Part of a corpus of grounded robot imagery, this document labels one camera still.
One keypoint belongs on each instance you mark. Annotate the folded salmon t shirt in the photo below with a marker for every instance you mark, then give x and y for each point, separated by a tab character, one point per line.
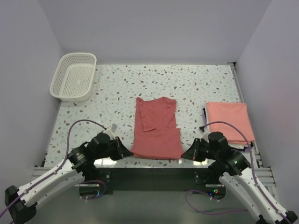
229	118

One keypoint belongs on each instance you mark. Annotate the aluminium frame rail right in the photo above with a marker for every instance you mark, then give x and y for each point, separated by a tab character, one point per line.
252	163

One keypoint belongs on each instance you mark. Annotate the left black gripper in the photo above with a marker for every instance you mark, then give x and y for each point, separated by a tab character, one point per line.
118	149

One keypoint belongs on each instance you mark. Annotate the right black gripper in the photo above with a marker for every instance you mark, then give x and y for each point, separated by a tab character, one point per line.
195	150

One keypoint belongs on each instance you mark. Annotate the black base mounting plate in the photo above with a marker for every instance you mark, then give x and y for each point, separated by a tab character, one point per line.
155	179

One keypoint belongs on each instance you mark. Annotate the red t shirt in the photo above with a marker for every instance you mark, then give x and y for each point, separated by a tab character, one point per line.
156	135

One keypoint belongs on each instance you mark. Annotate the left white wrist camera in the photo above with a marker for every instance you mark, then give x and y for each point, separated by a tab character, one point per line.
110	131

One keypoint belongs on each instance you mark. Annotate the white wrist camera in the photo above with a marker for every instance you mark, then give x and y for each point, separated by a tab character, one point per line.
205	133
110	131

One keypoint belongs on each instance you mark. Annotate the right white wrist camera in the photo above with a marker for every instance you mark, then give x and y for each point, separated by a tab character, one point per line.
205	133

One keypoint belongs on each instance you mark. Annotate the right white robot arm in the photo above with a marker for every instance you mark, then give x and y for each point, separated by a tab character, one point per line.
235	172

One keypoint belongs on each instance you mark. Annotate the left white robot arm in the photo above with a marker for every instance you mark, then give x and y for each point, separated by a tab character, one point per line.
77	168

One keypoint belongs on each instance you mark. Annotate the white plastic basket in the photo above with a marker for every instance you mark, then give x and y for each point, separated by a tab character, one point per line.
74	76

